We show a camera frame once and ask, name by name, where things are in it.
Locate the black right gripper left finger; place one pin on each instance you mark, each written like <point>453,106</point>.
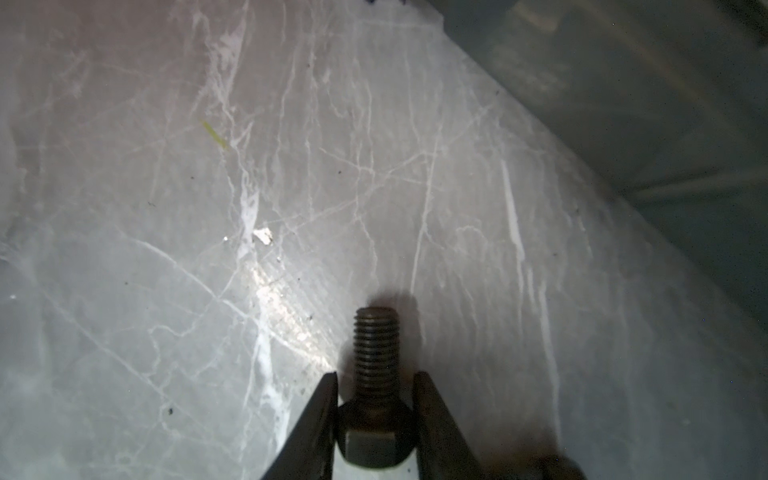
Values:
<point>308,452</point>

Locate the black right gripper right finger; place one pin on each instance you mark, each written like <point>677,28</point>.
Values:
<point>441,450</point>

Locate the black hex bolt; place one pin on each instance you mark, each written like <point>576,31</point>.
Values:
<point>375,428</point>

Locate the grey plastic organizer box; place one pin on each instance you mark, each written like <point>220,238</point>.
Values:
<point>665,100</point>

